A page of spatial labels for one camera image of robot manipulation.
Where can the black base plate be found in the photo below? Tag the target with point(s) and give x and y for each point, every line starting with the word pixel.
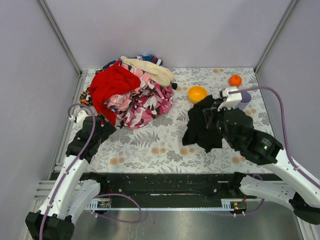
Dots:
pixel 131 186

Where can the cream cloth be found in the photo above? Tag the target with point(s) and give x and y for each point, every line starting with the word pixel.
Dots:
pixel 161 75

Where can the red cloth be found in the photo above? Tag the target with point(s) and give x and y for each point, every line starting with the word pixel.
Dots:
pixel 115 80

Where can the pink navy patterned cloth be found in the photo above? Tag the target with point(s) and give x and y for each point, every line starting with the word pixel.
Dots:
pixel 120 103

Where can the blue white patterned cloth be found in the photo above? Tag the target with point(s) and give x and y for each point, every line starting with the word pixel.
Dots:
pixel 146 57

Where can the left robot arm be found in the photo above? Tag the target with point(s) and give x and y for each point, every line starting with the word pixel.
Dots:
pixel 57 216

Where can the grey cable duct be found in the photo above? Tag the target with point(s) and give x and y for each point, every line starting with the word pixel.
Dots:
pixel 162 202

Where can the floral tablecloth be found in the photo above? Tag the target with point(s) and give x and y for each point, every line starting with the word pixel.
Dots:
pixel 157 147

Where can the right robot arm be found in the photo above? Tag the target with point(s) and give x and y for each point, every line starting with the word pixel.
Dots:
pixel 301 194

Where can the orange fruit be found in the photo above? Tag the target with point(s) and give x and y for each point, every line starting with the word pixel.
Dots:
pixel 235 81

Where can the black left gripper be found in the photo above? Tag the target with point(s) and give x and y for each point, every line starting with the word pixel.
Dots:
pixel 100 122

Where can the lilac plastic cup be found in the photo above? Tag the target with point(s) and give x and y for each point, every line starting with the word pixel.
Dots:
pixel 245 100

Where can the pink camouflage cloth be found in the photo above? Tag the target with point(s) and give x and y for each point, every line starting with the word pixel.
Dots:
pixel 153 101

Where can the orange black patterned cloth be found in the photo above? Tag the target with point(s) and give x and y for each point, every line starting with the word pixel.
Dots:
pixel 85 98

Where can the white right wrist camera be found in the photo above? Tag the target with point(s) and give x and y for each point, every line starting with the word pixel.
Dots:
pixel 230 98

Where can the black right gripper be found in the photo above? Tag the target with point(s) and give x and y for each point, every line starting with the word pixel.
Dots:
pixel 211 116

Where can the yellow plastic bowl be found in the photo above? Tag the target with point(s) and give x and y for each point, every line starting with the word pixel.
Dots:
pixel 197 93

